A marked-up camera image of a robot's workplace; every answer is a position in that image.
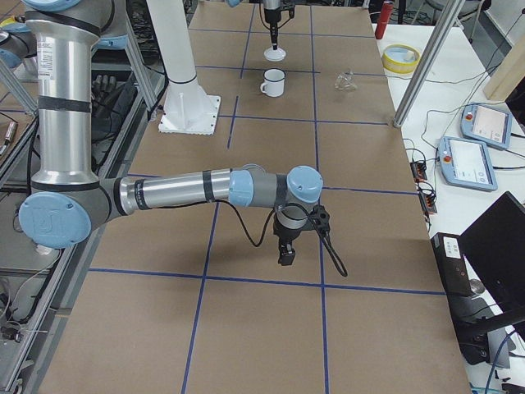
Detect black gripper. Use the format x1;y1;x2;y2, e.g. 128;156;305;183
273;204;331;266
262;3;295;48

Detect white ceramic lid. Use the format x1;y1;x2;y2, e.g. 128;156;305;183
263;47;286;62

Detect clear plastic funnel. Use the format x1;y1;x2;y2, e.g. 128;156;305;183
334;70;358;91

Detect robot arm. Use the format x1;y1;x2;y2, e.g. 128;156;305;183
18;1;331;266
258;0;295;51

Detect white enamel mug blue rim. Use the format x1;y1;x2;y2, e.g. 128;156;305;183
260;68;285;98

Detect red cylinder bottle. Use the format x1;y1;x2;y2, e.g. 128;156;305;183
374;0;394;40

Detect yellow rimmed blue bowl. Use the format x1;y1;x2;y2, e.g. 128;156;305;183
381;44;421;74

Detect black computer box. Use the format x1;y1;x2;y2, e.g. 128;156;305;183
431;232;473;297

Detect brown paper table mat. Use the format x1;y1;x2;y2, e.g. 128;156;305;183
39;2;469;393

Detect lower teach pendant tablet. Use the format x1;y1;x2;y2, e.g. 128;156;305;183
437;136;498;191

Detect teach pendant tablet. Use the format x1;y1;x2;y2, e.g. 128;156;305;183
460;103;512;150
437;136;498;191

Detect black monitor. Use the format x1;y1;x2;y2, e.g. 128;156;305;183
459;191;524;312

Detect upper teach pendant tablet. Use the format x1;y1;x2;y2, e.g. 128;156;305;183
460;103;512;150

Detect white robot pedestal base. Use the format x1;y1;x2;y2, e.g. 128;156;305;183
147;0;221;135

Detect aluminium frame post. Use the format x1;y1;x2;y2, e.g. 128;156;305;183
393;0;465;128

